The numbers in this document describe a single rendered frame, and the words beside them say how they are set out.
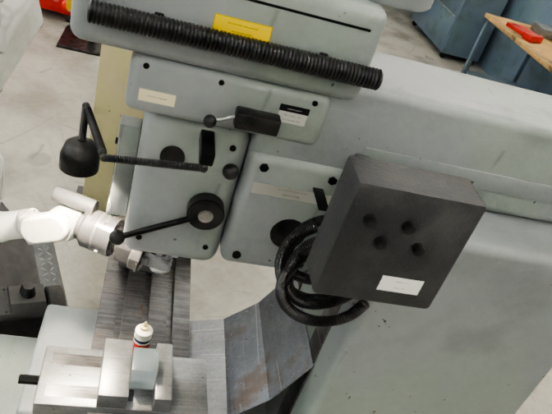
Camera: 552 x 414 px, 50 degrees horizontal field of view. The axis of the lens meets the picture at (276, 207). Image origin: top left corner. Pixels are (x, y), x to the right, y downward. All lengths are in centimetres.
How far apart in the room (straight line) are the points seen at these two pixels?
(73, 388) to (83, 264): 185
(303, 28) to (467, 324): 68
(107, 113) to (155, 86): 212
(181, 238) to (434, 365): 60
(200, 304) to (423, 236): 224
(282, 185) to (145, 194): 25
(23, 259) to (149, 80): 141
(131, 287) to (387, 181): 98
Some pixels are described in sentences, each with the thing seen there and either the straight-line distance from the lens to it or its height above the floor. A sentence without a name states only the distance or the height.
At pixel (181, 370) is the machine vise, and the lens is 140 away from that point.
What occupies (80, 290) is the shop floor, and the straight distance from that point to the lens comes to 301.
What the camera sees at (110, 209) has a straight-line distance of 125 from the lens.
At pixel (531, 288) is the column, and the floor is 149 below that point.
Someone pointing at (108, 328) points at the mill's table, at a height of 96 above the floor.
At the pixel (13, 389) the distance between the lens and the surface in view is 168.
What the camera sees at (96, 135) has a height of 159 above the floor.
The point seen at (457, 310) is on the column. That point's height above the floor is 140.
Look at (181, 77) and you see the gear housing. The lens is 99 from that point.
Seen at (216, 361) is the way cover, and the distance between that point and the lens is 161.
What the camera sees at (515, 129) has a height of 175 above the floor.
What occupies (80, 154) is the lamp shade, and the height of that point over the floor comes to 150.
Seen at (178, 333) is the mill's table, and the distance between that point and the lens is 157.
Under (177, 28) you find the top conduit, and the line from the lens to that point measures 91.
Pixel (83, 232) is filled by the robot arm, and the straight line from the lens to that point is 134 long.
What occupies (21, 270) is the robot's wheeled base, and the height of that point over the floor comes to 57.
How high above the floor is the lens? 210
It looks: 33 degrees down
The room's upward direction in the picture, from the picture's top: 19 degrees clockwise
